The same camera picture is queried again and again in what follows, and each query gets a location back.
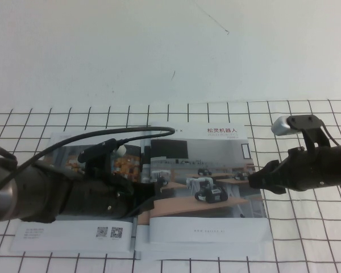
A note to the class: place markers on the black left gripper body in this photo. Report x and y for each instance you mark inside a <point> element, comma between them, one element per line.
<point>99,196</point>

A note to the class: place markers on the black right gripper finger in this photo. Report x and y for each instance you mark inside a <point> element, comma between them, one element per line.
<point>274,166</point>
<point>265,182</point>

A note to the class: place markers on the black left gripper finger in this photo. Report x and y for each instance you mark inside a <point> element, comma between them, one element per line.
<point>143,207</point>
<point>147,189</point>

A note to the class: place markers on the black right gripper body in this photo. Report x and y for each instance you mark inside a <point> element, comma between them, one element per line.
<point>309,170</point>

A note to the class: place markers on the AgileX product brochure book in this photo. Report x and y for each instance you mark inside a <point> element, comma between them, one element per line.
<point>204,231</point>

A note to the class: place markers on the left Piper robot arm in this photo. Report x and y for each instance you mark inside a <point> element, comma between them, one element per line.
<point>14,196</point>

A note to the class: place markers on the white black-grid tablecloth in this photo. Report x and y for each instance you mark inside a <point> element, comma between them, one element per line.
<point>301,227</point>

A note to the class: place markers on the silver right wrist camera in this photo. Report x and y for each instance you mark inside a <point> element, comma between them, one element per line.
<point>284,125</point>

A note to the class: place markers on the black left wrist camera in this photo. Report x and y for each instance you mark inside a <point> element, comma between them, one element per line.
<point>98,149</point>

